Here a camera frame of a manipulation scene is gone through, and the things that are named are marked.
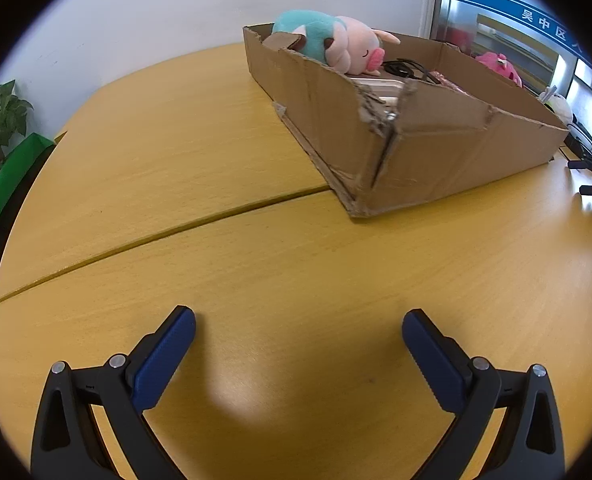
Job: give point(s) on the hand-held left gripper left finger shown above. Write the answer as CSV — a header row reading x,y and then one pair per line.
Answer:
x,y
163,360

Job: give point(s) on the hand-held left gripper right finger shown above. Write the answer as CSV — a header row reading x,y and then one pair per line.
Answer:
x,y
433,360

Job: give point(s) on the brown cardboard box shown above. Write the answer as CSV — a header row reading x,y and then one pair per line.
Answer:
x,y
451,150

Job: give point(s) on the black sunglasses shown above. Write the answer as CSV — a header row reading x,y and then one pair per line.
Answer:
x,y
401,66

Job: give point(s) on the black electronic device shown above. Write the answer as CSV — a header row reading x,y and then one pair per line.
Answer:
x,y
581,145

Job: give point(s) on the white panda plush toy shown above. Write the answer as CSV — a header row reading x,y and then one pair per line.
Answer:
x,y
558,105

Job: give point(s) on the pink plush toy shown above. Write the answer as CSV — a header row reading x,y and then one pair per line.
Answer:
x,y
498,62

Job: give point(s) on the blue window banner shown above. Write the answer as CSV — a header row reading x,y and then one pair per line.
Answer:
x,y
526,15

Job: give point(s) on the white clear phone case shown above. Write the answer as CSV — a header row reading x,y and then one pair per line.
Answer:
x,y
381,87

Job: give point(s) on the green panel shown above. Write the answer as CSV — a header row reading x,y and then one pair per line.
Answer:
x,y
11,180

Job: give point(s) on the teal and pink pig plush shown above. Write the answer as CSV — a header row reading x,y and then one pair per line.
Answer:
x,y
326,35

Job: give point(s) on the green potted plant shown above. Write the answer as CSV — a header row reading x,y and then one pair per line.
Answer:
x,y
3,115

